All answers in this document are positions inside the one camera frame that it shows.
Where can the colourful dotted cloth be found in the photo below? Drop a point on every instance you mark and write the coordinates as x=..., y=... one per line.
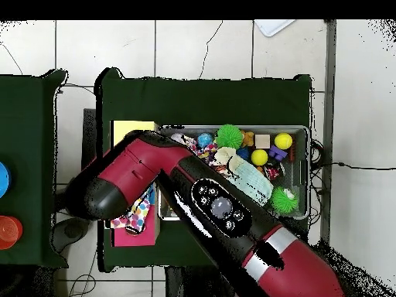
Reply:
x=136, y=216
x=190, y=144

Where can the cream knitted cloth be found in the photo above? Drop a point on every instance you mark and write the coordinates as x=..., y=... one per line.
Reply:
x=224, y=156

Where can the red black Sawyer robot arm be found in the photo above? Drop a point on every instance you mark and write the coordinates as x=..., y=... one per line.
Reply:
x=139, y=170

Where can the wooden box with three holes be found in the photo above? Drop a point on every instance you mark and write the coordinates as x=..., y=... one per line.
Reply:
x=145, y=239

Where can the silver mesh bin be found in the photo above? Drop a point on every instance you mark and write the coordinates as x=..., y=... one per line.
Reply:
x=301, y=173

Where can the blue globe ball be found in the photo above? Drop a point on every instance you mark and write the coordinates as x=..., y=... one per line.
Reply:
x=204, y=139

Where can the green spiky rubber ball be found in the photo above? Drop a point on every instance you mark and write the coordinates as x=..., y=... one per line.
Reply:
x=229, y=136

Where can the mint green knitted cloth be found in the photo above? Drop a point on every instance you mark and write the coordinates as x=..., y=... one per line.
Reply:
x=253, y=182

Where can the yellow ball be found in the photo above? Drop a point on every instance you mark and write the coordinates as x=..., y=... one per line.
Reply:
x=259, y=157
x=283, y=141

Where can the dark green table cloth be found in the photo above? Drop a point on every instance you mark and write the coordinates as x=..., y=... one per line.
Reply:
x=201, y=102

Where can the plain wooden block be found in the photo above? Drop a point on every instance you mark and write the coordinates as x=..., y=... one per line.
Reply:
x=262, y=141

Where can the purple toy block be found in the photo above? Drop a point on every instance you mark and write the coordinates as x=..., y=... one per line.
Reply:
x=277, y=152

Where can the green spiky ball with eyes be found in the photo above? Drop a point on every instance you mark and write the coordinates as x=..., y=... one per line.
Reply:
x=284, y=201

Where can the black floor stand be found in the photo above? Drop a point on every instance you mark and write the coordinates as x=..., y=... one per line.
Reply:
x=89, y=130

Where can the white tray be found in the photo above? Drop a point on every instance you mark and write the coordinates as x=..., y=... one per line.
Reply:
x=272, y=26

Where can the small green covered table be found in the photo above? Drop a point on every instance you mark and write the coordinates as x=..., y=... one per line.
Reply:
x=27, y=123

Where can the blue cup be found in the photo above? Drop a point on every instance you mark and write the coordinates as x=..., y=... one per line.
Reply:
x=3, y=179

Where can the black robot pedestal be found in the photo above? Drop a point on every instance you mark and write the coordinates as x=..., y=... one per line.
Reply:
x=191, y=284

